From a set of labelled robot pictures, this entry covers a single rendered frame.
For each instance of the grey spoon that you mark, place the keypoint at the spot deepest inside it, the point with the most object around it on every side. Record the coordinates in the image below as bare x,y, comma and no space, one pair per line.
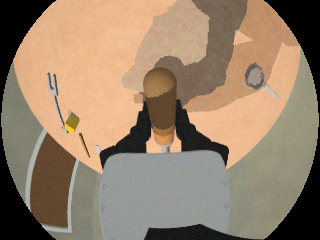
254,77

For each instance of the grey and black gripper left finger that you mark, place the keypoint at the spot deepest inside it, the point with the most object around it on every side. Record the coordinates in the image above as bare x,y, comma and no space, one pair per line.
135,141

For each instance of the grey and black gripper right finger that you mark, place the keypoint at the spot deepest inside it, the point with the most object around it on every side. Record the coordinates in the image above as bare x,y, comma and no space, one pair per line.
193,139

